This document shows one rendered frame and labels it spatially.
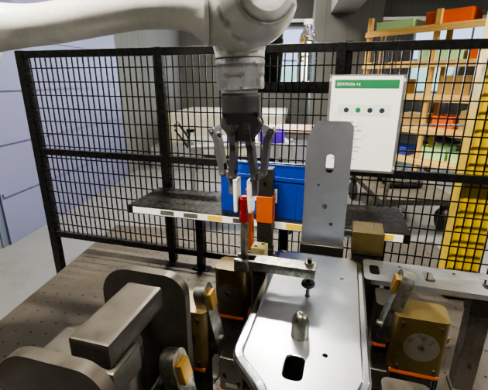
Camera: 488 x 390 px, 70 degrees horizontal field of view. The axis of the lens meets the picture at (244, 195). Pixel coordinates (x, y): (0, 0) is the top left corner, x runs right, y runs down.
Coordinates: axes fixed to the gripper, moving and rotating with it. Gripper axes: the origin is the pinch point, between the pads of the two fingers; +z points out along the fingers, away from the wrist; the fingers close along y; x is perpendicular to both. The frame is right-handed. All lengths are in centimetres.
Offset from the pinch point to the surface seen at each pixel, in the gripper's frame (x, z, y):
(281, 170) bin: 51, 7, -1
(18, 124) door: 191, 9, -272
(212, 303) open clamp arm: -18.6, 13.4, -0.6
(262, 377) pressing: -23.7, 21.6, 9.1
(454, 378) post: 14, 49, 49
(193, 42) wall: 728, -109, -326
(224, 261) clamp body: 0.2, 16.2, -5.2
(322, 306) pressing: -3.1, 21.9, 16.9
